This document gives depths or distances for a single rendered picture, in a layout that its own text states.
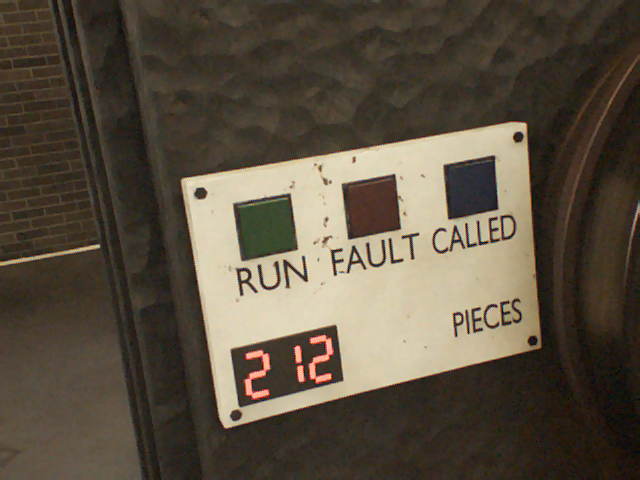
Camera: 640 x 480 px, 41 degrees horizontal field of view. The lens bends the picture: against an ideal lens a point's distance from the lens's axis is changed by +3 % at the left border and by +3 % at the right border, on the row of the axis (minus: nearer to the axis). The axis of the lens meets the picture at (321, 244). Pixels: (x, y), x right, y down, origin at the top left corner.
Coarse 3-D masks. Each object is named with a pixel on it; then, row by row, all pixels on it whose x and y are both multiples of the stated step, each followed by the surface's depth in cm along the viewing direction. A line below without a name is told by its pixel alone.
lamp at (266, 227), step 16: (240, 208) 57; (256, 208) 58; (272, 208) 58; (288, 208) 58; (240, 224) 58; (256, 224) 58; (272, 224) 58; (288, 224) 59; (256, 240) 58; (272, 240) 58; (288, 240) 59
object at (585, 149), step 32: (608, 96) 58; (576, 128) 66; (608, 128) 58; (576, 160) 58; (544, 192) 67; (576, 192) 58; (544, 224) 67; (576, 224) 59; (544, 256) 67; (544, 288) 68; (544, 320) 69; (576, 352) 61; (576, 384) 61; (608, 448) 63
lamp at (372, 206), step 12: (384, 180) 60; (348, 192) 60; (360, 192) 60; (372, 192) 60; (384, 192) 60; (360, 204) 60; (372, 204) 60; (384, 204) 61; (396, 204) 61; (360, 216) 60; (372, 216) 61; (384, 216) 61; (396, 216) 61; (360, 228) 60; (372, 228) 61; (384, 228) 61
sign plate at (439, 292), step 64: (512, 128) 63; (192, 192) 57; (256, 192) 58; (320, 192) 59; (448, 192) 62; (512, 192) 64; (256, 256) 59; (320, 256) 60; (384, 256) 62; (448, 256) 64; (512, 256) 65; (256, 320) 60; (320, 320) 61; (384, 320) 63; (448, 320) 65; (512, 320) 66; (256, 384) 60; (320, 384) 62; (384, 384) 64
